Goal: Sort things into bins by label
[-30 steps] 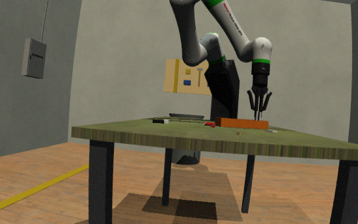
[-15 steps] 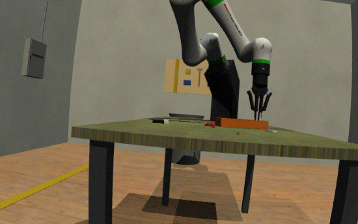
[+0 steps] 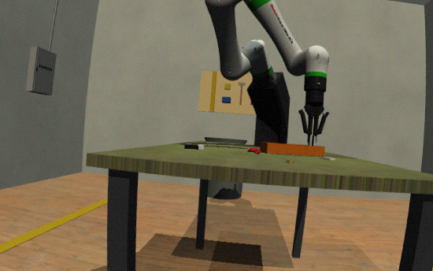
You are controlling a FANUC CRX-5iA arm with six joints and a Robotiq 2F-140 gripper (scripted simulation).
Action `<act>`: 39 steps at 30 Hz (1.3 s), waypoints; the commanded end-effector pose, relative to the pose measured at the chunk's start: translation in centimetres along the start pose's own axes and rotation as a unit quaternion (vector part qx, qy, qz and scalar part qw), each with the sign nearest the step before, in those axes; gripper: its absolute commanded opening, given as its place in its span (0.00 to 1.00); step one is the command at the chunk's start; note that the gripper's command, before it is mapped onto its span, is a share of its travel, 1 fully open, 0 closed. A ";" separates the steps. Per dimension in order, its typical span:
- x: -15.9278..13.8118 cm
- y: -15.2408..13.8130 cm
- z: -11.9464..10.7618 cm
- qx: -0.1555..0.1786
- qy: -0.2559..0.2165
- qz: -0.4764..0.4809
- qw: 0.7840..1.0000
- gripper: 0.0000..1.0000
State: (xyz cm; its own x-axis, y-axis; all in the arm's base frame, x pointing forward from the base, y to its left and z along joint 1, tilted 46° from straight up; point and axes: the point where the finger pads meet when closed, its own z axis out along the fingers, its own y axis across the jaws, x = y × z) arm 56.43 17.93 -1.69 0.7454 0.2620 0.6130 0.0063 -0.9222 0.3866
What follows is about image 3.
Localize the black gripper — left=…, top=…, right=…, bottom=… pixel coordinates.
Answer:
left=299, top=90, right=329, bottom=146

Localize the orange three-compartment bin rack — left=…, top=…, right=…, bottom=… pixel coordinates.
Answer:
left=260, top=142, right=325, bottom=157

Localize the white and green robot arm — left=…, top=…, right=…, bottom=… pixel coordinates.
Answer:
left=205, top=0, right=329, bottom=92

